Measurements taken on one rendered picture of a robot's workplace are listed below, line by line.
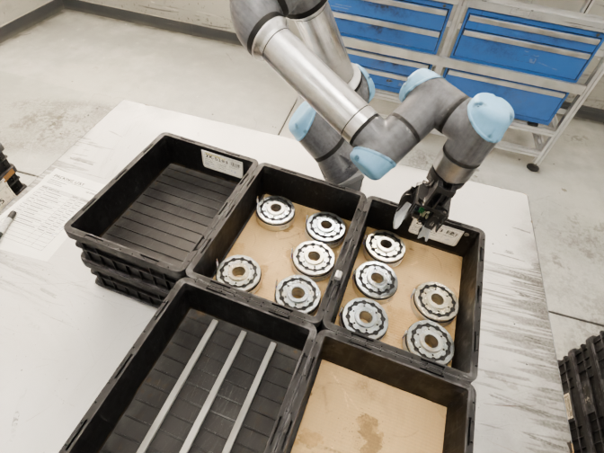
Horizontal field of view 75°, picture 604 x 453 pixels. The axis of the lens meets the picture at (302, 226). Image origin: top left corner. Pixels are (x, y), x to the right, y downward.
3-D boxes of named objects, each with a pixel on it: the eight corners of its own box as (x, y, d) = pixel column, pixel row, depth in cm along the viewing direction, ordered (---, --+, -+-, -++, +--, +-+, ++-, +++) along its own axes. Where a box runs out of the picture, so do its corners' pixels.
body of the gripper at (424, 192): (402, 220, 82) (428, 180, 73) (408, 194, 87) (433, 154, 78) (436, 235, 81) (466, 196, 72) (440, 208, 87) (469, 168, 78)
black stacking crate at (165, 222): (170, 164, 120) (164, 132, 111) (260, 192, 115) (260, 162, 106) (79, 261, 94) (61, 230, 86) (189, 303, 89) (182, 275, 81)
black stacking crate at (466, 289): (359, 225, 110) (368, 196, 101) (466, 259, 105) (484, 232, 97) (314, 350, 85) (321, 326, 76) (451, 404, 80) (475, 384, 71)
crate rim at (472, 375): (366, 199, 103) (368, 193, 101) (482, 235, 98) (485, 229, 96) (318, 331, 77) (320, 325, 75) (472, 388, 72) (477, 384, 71)
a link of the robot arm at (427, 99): (381, 99, 71) (427, 136, 67) (427, 55, 70) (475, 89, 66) (385, 120, 78) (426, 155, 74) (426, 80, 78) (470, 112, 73)
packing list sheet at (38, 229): (50, 167, 129) (49, 166, 129) (114, 184, 127) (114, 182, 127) (-30, 241, 108) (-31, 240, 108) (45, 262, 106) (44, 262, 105)
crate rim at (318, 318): (261, 167, 108) (261, 160, 106) (366, 199, 103) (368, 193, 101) (183, 280, 82) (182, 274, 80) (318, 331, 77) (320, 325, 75)
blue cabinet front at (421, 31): (314, 74, 262) (324, -21, 220) (421, 97, 255) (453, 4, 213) (313, 75, 260) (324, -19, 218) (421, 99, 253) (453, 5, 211)
